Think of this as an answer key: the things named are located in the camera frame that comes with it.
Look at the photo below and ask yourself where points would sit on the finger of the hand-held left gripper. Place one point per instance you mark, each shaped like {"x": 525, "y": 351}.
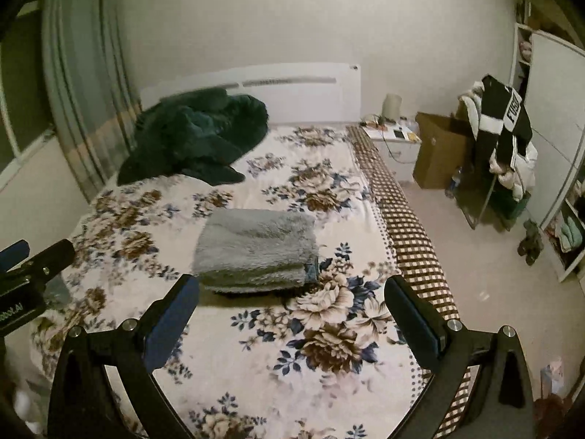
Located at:
{"x": 13, "y": 252}
{"x": 52, "y": 258}

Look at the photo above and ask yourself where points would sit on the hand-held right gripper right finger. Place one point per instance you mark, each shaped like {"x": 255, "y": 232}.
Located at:
{"x": 413, "y": 324}

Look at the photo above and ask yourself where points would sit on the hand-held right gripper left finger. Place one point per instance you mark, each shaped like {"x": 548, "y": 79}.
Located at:
{"x": 171, "y": 324}

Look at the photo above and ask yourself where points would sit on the grey fluffy blanket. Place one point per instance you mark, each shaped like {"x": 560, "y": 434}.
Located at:
{"x": 256, "y": 247}

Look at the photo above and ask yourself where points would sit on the small grey blue cloth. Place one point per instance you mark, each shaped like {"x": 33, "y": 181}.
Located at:
{"x": 57, "y": 292}

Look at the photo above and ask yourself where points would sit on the brown checkered mattress cover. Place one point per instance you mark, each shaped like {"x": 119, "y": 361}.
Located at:
{"x": 420, "y": 260}

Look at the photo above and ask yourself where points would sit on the bed with floral sheet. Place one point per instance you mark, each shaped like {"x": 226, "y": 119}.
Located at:
{"x": 256, "y": 361}

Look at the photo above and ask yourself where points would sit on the folded teal cloth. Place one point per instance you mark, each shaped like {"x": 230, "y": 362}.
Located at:
{"x": 312, "y": 272}

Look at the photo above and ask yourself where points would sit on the plastic bottle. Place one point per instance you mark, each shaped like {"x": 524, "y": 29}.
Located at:
{"x": 454, "y": 183}

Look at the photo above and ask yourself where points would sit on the pink printed bag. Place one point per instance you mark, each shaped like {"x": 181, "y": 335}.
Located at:
{"x": 553, "y": 377}

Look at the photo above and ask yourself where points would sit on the green storage box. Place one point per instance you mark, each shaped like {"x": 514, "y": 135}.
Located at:
{"x": 514, "y": 206}

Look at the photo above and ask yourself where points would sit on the white wardrobe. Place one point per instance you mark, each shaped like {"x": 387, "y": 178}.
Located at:
{"x": 569, "y": 270}

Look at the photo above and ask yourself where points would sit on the brown cloth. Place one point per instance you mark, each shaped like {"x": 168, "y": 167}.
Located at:
{"x": 553, "y": 416}

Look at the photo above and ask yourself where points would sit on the white nightstand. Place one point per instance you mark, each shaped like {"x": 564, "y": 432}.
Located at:
{"x": 402, "y": 158}

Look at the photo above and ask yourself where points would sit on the brown cardboard box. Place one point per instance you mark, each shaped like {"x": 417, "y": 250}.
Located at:
{"x": 436, "y": 155}

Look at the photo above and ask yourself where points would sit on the white framed window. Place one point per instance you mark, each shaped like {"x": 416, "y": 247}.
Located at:
{"x": 18, "y": 77}

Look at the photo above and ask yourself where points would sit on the teal folded clothes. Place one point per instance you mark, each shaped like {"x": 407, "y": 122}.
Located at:
{"x": 566, "y": 234}

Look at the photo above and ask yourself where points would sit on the striped grey curtain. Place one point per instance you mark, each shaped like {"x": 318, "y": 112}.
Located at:
{"x": 82, "y": 77}

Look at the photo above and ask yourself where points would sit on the dark green blanket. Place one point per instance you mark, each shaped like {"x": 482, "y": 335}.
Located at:
{"x": 192, "y": 137}

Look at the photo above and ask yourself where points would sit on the smartphone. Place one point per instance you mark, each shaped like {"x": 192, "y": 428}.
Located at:
{"x": 399, "y": 134}

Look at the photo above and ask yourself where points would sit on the beige table lamp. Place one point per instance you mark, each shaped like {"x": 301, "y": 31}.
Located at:
{"x": 392, "y": 107}

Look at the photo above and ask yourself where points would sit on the black and white jacket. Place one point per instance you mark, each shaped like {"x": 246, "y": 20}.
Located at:
{"x": 493, "y": 100}

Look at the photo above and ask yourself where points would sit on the white sliding wardrobe door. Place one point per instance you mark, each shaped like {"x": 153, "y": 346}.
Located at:
{"x": 553, "y": 100}

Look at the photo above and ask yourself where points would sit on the pink folded clothes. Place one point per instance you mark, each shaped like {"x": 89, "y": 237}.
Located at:
{"x": 526, "y": 49}

